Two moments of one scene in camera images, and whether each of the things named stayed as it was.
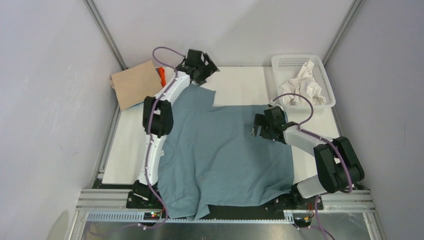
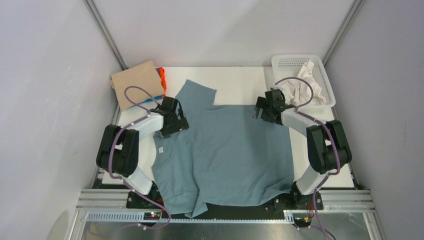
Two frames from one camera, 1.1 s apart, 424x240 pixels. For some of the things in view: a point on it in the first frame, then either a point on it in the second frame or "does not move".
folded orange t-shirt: x=161 y=72 does not move
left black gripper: x=211 y=69 to x=181 y=124
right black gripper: x=260 y=119 to x=262 y=103
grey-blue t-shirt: x=210 y=156 does not move
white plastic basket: x=285 y=68 does not move
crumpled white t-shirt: x=305 y=84 does not move
